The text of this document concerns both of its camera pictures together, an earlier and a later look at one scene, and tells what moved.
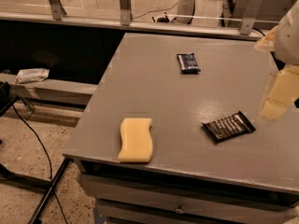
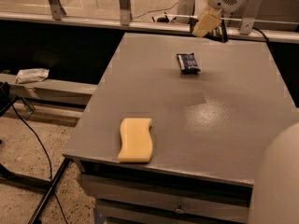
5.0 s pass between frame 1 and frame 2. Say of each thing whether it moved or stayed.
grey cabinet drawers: stayed
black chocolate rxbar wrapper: moved
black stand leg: stayed
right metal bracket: stayed
